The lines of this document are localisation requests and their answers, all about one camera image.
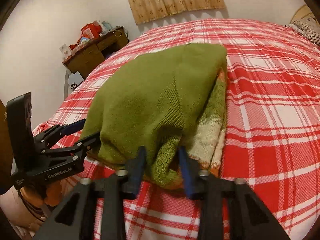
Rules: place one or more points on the phone mounted on left gripper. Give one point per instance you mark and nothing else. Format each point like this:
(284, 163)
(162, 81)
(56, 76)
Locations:
(21, 136)

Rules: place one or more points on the green orange striped knit sweater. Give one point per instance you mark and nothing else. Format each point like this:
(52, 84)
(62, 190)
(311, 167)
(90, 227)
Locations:
(163, 101)

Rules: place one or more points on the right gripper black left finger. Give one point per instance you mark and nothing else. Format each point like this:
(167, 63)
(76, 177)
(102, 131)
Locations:
(95, 208)

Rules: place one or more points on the dark brown wooden desk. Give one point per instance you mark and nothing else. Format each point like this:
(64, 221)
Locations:
(96, 51)

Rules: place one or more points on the dark brown wooden door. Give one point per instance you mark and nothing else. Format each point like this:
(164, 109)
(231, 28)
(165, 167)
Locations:
(6, 154)

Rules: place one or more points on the red white plaid bed sheet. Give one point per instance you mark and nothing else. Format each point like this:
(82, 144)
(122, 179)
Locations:
(272, 137)

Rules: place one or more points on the white printed paper bag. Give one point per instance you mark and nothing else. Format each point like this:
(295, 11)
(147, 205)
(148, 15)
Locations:
(75, 80)

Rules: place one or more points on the striped floral pillow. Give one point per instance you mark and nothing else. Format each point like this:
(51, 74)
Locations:
(308, 27)

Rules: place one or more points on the red gift box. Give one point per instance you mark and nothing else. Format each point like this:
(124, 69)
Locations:
(91, 30)

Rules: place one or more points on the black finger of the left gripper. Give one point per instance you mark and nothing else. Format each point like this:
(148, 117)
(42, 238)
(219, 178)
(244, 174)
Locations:
(48, 138)
(78, 150)

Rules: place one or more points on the cream wooden headboard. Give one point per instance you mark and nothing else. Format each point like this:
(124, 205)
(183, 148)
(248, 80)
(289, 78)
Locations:
(303, 12)

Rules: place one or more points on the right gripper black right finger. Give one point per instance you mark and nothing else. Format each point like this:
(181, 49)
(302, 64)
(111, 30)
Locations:
(249, 217)

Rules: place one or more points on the white card box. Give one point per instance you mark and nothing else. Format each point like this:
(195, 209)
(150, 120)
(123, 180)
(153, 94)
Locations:
(65, 51)

